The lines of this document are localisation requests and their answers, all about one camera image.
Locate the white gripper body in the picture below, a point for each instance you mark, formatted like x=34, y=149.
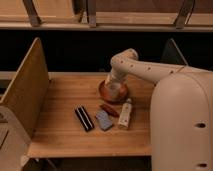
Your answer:
x=115, y=76

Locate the white ceramic cup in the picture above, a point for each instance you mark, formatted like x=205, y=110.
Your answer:
x=113, y=89

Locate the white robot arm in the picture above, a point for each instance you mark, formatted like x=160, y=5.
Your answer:
x=181, y=111

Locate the orange ceramic bowl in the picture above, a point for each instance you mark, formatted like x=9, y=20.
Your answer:
x=121, y=97

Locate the red-brown snack bar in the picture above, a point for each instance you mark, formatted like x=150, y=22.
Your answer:
x=109, y=110

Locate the white tube bottle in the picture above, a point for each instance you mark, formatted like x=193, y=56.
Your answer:
x=125, y=114

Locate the blue sponge block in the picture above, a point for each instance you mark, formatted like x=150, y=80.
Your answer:
x=103, y=119

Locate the black striped case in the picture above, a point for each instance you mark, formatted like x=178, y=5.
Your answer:
x=84, y=118

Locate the wooden side panel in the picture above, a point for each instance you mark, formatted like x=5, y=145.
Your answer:
x=23, y=98

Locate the wooden shelf rail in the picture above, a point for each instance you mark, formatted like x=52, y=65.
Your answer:
x=108, y=15

